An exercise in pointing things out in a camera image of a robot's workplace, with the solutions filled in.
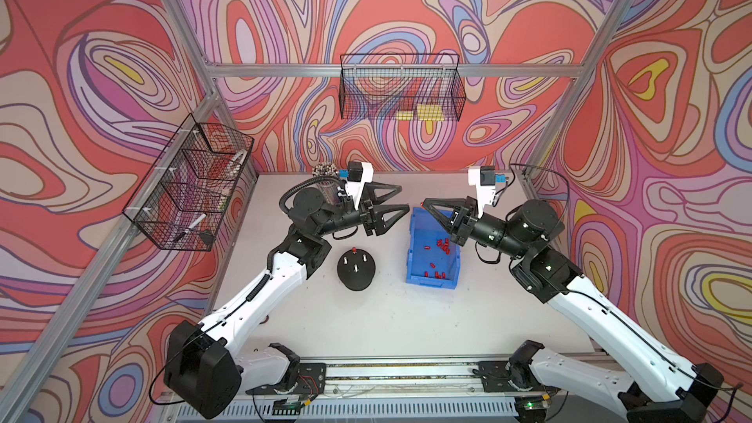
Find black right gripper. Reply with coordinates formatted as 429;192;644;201
423;196;530;260

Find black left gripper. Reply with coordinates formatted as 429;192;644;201
311;184;405;242

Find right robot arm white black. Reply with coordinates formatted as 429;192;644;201
422;197;724;422

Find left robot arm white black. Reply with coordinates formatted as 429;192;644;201
164;176;410;420

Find black dome with screws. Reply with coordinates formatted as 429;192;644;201
336;248;376;292

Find clear pencil holder with pencils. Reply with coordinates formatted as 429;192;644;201
313;163;340;205

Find blue plastic bin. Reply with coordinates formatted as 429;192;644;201
405;207;461;290

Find yellow block in basket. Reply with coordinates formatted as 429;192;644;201
416;104;445;121

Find white marker in basket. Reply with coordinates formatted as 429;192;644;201
172;213;207;243

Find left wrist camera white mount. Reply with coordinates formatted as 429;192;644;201
339;162;374;209

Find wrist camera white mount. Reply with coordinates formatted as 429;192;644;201
339;162;374;209
468;166;507;219

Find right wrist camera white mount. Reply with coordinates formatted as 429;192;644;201
468;166;507;219

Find black wire basket at back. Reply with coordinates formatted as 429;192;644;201
339;51;466;123

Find black wire basket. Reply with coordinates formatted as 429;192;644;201
339;51;466;123
123;116;254;252

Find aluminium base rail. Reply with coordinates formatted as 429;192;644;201
157;354;647;423

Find black wire basket on left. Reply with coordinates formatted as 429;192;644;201
123;116;254;252

